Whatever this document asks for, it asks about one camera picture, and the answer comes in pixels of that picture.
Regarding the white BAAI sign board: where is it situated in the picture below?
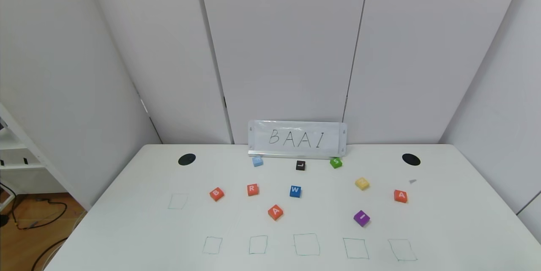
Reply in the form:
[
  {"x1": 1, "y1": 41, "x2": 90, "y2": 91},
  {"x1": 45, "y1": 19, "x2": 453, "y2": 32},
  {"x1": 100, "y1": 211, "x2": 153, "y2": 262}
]
[{"x1": 248, "y1": 120, "x2": 347, "y2": 157}]

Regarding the white shelf unit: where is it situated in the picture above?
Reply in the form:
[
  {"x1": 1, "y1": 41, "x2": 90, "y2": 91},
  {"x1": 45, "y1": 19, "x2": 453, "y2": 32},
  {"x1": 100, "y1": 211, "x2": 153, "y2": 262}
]
[{"x1": 0, "y1": 103, "x2": 91, "y2": 212}]

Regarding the black floor cable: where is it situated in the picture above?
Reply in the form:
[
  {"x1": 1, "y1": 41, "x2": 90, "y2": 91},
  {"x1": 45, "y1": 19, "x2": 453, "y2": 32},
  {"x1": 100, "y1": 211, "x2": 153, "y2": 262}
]
[
  {"x1": 32, "y1": 237, "x2": 68, "y2": 271},
  {"x1": 0, "y1": 182, "x2": 68, "y2": 230}
]

